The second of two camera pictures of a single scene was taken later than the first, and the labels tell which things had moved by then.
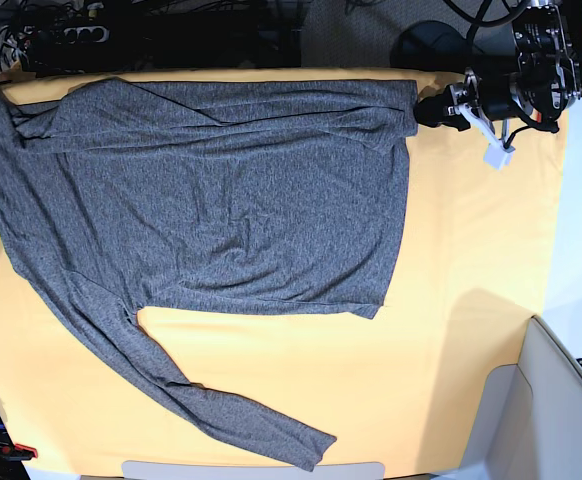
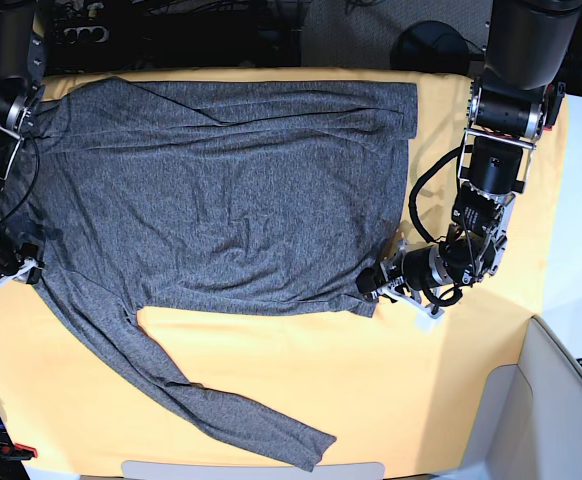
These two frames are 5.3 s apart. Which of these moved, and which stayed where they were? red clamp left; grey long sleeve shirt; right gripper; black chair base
Moved: right gripper
Stayed: black chair base; red clamp left; grey long sleeve shirt
